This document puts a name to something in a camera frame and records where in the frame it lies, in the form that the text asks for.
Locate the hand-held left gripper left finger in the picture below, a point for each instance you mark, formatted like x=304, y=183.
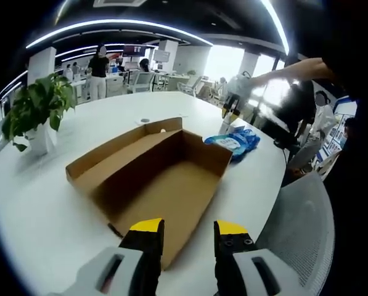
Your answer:
x=109, y=274

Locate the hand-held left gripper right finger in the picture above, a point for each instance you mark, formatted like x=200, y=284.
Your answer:
x=251, y=274

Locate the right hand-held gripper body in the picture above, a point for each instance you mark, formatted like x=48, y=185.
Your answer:
x=239, y=87

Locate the blue wipes pack soft item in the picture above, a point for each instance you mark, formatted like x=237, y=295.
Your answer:
x=233, y=145

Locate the brown cardboard shoe box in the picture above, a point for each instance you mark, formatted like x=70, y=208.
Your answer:
x=171, y=191

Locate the white office chair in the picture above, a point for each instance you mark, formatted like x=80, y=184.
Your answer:
x=143, y=81
x=191, y=84

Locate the grey mesh office chair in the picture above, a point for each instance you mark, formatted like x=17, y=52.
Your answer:
x=300, y=222

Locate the ceiling light strip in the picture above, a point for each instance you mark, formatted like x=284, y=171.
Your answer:
x=279, y=27
x=109, y=22

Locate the white table socket panel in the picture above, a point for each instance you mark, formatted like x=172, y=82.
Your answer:
x=144, y=120

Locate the blue photo display board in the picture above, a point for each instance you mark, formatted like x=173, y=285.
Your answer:
x=345, y=106

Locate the person's black shirt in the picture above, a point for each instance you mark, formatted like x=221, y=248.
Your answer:
x=353, y=191

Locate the ceiling air conditioner vent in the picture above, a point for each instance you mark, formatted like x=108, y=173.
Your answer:
x=119, y=2

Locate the green potted plant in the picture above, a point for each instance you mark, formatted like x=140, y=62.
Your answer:
x=39, y=101

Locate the red wall screen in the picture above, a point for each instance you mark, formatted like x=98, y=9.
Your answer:
x=134, y=50

